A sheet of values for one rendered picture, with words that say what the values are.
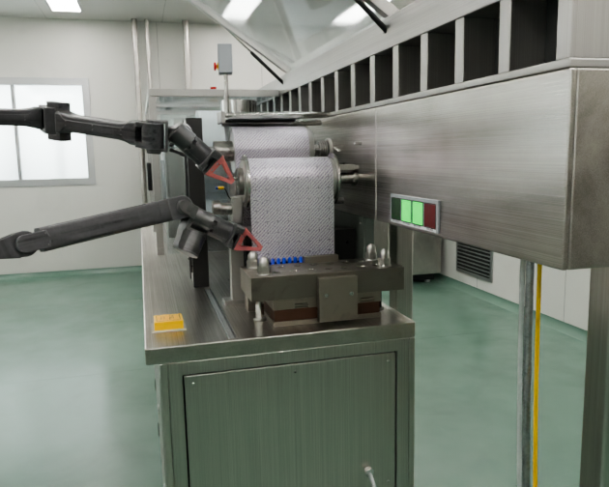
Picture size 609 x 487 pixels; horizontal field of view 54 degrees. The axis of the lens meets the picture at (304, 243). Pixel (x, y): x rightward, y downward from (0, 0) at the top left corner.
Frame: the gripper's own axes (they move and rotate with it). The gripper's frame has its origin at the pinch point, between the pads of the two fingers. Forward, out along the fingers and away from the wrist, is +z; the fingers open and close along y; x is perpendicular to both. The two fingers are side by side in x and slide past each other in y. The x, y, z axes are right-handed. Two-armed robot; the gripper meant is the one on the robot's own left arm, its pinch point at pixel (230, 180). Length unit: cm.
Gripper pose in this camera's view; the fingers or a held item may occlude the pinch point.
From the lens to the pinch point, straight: 165.6
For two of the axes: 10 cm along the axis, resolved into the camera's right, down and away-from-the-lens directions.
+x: 6.6, -7.5, 0.3
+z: 7.0, 6.3, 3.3
